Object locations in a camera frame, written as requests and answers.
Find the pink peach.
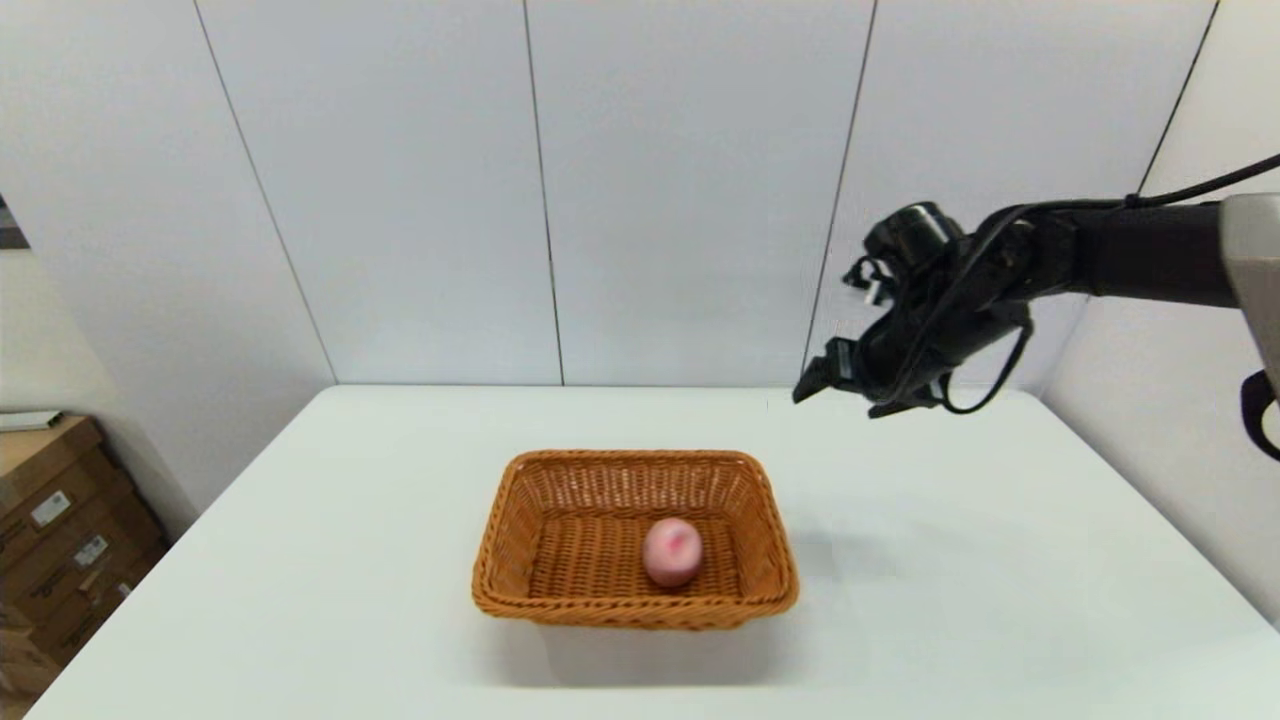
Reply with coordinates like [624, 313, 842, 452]
[642, 516, 704, 588]

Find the orange wicker basket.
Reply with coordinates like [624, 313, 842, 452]
[471, 449, 800, 631]

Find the grey robot shoulder cover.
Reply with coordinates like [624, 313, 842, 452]
[1218, 193, 1280, 376]

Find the brown cardboard box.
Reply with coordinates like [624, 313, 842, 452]
[0, 418, 109, 521]
[0, 535, 171, 669]
[0, 465, 151, 606]

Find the black strap loop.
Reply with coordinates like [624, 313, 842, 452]
[1239, 368, 1280, 463]

